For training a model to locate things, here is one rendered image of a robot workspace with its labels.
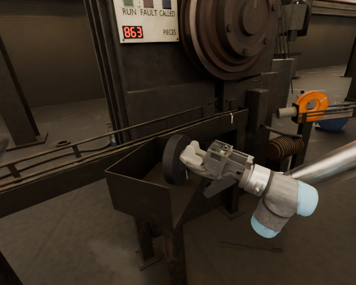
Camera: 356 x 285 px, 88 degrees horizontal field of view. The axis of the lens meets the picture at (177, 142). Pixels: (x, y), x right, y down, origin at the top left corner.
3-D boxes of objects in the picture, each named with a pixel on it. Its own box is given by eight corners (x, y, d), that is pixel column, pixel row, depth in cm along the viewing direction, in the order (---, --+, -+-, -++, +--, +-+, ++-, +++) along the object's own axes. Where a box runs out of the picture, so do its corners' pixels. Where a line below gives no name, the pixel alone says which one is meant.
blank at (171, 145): (156, 151, 48) (167, 152, 46) (180, 125, 60) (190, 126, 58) (167, 194, 55) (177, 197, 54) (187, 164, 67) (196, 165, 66)
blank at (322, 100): (302, 122, 108) (305, 125, 105) (289, 102, 104) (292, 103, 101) (330, 106, 103) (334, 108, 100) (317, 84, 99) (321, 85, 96)
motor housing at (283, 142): (253, 207, 130) (262, 137, 108) (274, 195, 139) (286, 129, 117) (270, 219, 119) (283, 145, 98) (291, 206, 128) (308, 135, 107)
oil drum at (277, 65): (245, 109, 369) (249, 60, 333) (265, 104, 394) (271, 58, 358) (271, 115, 321) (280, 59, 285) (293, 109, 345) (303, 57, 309)
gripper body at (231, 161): (213, 138, 53) (256, 154, 49) (206, 162, 57) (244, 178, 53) (204, 149, 47) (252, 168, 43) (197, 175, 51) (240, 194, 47)
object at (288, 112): (275, 117, 110) (275, 107, 107) (291, 115, 108) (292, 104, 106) (279, 120, 104) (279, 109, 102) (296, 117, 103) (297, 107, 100)
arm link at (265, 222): (279, 217, 58) (297, 194, 52) (273, 246, 50) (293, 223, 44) (255, 204, 61) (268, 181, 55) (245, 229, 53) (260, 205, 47)
